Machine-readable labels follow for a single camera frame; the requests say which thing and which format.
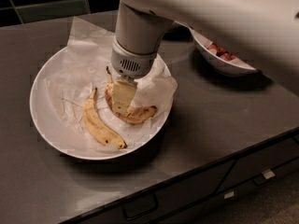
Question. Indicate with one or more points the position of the spotted ripe banana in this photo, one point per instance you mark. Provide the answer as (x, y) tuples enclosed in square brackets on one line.
[(133, 115)]

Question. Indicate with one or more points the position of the dark drawer front left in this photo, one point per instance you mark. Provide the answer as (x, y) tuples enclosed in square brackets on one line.
[(176, 200)]

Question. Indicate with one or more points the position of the dark drawer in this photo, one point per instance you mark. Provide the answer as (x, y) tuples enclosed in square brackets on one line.
[(176, 200), (260, 167)]

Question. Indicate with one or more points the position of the yellow banana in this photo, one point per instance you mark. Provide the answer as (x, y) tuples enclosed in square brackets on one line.
[(96, 127)]

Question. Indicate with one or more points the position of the large white bowl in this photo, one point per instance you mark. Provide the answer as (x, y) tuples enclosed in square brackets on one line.
[(46, 120)]

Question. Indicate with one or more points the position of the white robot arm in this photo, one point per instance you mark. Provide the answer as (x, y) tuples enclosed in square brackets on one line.
[(262, 33)]

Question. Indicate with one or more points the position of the white bowl with strawberries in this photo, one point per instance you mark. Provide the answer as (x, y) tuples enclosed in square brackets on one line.
[(234, 68)]

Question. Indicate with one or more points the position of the pile of red strawberries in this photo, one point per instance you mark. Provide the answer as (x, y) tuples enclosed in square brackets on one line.
[(220, 52)]

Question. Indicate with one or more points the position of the white paper liner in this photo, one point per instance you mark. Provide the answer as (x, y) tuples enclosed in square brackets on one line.
[(84, 65)]

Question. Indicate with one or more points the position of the dark drawer front right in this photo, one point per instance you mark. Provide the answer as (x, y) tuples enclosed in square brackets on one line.
[(260, 167)]

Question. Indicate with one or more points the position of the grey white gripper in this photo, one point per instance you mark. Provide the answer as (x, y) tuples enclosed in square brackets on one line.
[(131, 62)]

